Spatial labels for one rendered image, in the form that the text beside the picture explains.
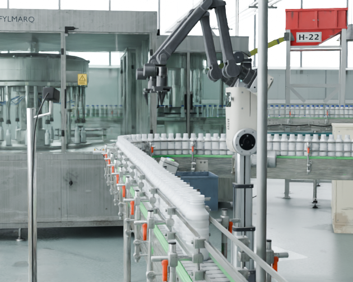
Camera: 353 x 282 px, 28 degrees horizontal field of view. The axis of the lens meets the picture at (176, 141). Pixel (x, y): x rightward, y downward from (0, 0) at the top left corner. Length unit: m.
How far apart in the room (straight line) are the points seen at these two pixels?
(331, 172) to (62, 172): 2.92
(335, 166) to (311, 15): 5.34
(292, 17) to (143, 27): 3.80
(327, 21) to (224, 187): 2.96
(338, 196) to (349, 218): 0.27
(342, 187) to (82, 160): 2.80
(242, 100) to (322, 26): 6.68
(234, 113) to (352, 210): 4.05
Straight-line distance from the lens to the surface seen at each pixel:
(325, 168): 5.52
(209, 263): 1.79
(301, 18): 10.60
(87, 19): 7.24
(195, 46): 9.24
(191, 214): 1.79
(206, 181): 4.39
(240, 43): 9.36
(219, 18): 3.85
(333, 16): 10.61
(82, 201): 7.27
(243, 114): 3.98
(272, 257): 1.52
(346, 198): 7.84
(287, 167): 5.52
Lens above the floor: 1.40
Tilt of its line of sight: 3 degrees down
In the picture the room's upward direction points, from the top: straight up
